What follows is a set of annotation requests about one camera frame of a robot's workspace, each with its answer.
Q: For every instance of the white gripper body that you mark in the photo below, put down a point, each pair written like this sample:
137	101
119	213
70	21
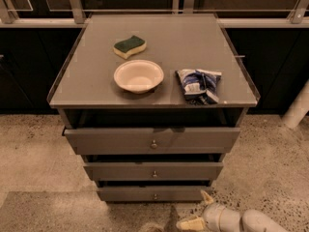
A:
213	217

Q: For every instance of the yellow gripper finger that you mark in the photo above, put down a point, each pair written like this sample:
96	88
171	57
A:
191	223
206	197

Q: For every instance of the grey bottom drawer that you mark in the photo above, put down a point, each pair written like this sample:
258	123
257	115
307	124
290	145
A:
152	194

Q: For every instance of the grey drawer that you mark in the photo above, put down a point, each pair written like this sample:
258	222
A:
141	141
153	171
152	194

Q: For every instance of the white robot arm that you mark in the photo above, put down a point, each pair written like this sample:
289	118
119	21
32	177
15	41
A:
253	221

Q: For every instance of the grey middle drawer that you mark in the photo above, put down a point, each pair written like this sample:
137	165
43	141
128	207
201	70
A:
153	171

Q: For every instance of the grey top drawer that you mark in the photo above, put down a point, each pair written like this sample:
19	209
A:
141	141

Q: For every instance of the grey drawer cabinet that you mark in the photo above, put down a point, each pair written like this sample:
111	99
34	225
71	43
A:
86	95

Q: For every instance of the blue and white chip bag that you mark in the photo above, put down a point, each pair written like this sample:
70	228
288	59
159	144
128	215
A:
199	86

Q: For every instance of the white pipe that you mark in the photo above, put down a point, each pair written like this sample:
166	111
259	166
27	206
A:
298	109

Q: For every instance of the green and yellow sponge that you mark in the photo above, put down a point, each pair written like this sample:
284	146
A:
129	47

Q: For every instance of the metal window railing frame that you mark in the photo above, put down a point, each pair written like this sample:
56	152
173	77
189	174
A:
229	13

